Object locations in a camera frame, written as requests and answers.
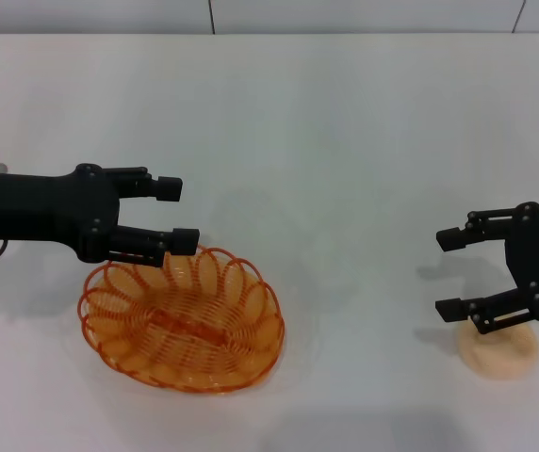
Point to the pale round bread bun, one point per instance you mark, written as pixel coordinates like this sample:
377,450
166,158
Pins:
500,358

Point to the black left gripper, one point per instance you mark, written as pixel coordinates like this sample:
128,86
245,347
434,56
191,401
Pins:
38,207

